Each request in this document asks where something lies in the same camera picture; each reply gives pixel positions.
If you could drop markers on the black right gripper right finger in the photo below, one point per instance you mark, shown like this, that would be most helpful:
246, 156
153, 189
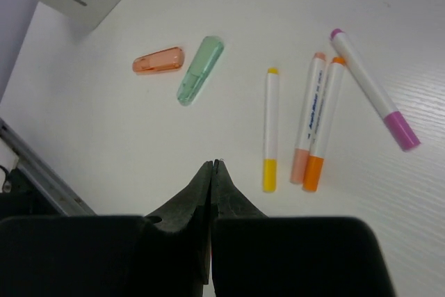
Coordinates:
234, 227

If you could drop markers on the aluminium rail front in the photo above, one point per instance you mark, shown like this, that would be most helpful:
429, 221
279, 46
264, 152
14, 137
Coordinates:
61, 197

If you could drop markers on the yellow capped white marker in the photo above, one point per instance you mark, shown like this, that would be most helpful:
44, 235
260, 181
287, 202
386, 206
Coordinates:
271, 117

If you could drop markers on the orange translucent correction tape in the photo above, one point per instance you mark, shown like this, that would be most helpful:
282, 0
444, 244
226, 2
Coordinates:
166, 60

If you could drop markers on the pink capped white marker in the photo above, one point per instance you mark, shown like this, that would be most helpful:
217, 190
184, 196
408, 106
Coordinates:
385, 107

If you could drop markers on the green translucent correction tape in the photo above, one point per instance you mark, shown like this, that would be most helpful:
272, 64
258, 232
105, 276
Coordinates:
202, 64

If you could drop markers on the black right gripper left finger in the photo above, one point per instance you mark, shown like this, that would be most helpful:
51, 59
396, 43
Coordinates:
181, 236

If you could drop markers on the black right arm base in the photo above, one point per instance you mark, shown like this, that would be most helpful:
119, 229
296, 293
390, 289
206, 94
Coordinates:
20, 197

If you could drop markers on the orange capped white marker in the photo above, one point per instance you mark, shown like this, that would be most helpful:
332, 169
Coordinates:
335, 71

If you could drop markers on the peach capped white marker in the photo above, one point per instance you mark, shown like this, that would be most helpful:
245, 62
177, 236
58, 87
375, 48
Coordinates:
307, 117

